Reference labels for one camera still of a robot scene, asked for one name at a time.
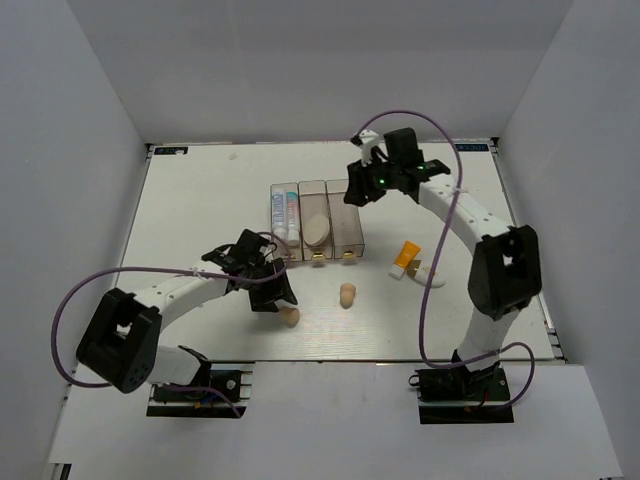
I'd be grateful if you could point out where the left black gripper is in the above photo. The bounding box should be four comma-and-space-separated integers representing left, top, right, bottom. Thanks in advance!
245, 257, 298, 312

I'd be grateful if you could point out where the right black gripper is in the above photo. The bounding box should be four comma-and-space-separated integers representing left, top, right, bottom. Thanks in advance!
343, 152, 401, 208

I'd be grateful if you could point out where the white tube blue logo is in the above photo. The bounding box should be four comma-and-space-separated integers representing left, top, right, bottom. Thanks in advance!
271, 188, 288, 240

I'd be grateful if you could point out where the round cream powder puff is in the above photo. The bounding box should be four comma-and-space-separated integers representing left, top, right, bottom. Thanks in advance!
303, 214, 330, 247

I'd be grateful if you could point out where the beige makeup sponge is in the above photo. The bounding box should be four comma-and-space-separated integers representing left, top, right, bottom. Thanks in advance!
279, 307, 300, 328
339, 283, 356, 309

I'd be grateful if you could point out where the white tube pink blue print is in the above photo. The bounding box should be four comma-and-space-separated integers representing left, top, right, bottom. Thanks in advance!
286, 191, 301, 247

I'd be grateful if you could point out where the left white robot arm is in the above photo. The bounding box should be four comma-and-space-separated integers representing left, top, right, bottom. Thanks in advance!
76, 230, 297, 399

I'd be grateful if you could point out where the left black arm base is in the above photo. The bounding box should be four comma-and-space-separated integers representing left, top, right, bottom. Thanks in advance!
146, 363, 255, 419

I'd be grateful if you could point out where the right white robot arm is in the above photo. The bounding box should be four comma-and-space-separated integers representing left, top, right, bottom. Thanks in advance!
344, 128, 542, 399

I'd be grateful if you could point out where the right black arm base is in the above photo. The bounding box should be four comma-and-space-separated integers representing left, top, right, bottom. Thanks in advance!
408, 362, 514, 425

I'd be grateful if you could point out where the middle clear organizer bin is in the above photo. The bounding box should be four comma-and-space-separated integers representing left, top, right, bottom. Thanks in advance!
298, 180, 333, 261

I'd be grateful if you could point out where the clear organizer bin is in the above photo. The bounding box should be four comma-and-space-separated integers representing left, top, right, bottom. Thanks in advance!
326, 179, 365, 261
270, 183, 304, 262
298, 180, 333, 261

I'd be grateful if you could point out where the right clear organizer bin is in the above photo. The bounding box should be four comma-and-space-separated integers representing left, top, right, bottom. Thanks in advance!
326, 179, 365, 261

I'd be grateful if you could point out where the left clear organizer bin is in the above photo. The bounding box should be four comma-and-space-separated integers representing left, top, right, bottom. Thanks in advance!
270, 183, 304, 262

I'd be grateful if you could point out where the orange tube white cap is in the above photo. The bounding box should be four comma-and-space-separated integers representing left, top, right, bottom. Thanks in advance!
389, 241, 421, 280

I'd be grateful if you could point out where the white oval compact case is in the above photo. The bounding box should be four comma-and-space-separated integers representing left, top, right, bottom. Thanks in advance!
406, 260, 446, 288

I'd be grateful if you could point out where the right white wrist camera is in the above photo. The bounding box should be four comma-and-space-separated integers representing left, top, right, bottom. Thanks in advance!
350, 129, 381, 167

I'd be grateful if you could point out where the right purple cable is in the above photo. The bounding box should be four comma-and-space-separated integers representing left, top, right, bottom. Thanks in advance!
352, 109, 536, 411

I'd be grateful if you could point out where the purple cable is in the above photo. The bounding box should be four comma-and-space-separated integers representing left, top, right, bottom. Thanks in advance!
352, 109, 536, 411
50, 239, 291, 419

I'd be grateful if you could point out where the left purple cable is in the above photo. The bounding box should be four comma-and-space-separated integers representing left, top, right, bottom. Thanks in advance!
50, 239, 291, 419

